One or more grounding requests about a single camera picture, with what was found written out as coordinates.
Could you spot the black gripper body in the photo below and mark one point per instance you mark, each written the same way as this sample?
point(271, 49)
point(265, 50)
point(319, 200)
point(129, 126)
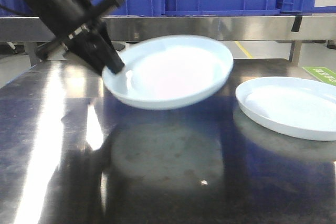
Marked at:
point(69, 27)

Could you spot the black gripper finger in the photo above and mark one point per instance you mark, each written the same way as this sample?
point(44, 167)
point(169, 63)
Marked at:
point(110, 57)
point(92, 50)

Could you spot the light blue plate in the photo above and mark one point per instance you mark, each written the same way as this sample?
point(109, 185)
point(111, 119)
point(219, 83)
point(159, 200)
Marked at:
point(294, 107)
point(170, 72)

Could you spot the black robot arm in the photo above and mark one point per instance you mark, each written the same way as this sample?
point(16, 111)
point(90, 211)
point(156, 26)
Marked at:
point(35, 6)

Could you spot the stainless steel shelf rack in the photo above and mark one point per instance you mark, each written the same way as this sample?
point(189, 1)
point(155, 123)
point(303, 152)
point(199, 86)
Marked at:
point(225, 28)

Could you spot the black tape strip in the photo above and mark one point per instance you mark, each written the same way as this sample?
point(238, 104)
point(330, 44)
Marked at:
point(296, 24)

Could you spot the green floor sign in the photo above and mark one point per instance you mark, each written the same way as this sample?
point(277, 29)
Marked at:
point(323, 74)

